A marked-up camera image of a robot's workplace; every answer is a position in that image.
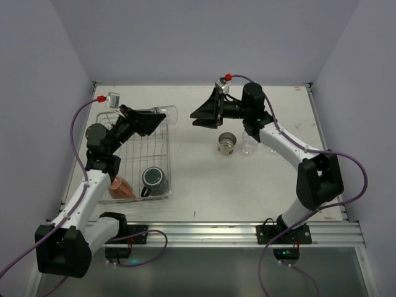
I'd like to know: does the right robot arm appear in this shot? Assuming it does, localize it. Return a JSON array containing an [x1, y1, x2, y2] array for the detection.
[[190, 82, 344, 238]]

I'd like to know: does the aluminium rail frame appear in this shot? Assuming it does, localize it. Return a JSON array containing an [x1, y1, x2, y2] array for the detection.
[[23, 220, 380, 297]]

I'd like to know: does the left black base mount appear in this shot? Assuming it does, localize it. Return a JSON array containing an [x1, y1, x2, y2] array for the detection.
[[105, 225, 148, 263]]

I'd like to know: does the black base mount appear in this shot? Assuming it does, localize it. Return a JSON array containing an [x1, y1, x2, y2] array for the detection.
[[256, 217, 312, 264], [105, 225, 148, 263]]

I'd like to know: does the small clear glass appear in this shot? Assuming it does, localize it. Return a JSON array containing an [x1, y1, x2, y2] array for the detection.
[[267, 147, 277, 153]]

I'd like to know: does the dark green mug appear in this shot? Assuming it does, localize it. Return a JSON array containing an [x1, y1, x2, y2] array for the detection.
[[140, 166, 169, 197]]

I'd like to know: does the orange plastic cup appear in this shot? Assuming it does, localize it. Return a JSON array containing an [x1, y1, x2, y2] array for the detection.
[[108, 176, 136, 200]]

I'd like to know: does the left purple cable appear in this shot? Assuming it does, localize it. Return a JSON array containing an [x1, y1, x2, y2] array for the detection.
[[0, 95, 108, 297]]

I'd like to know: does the faceted clear glass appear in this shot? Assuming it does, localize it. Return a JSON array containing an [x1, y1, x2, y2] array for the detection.
[[241, 131, 259, 155]]

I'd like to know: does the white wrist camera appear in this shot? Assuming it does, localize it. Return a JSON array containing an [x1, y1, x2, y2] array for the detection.
[[106, 92, 121, 115], [215, 77, 230, 94]]

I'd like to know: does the purple cable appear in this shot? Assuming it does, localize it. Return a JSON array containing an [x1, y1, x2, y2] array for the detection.
[[0, 95, 108, 297], [223, 73, 369, 297]]

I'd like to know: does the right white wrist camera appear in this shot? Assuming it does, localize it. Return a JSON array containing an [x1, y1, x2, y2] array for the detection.
[[215, 77, 230, 94]]

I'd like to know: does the chrome wire dish rack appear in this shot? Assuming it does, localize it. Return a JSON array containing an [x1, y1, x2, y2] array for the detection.
[[99, 118, 171, 205]]

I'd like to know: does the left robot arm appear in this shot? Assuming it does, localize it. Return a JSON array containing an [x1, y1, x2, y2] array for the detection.
[[35, 105, 166, 278]]

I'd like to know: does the tall clear glass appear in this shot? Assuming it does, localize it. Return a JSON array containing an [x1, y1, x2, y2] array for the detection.
[[152, 105, 178, 126]]

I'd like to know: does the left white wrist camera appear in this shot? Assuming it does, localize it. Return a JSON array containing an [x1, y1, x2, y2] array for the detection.
[[106, 92, 121, 115]]

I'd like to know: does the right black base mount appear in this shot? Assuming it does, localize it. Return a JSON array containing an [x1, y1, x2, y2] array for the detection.
[[256, 217, 312, 264]]

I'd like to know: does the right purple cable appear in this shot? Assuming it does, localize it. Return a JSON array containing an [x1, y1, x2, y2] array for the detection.
[[223, 73, 369, 297]]

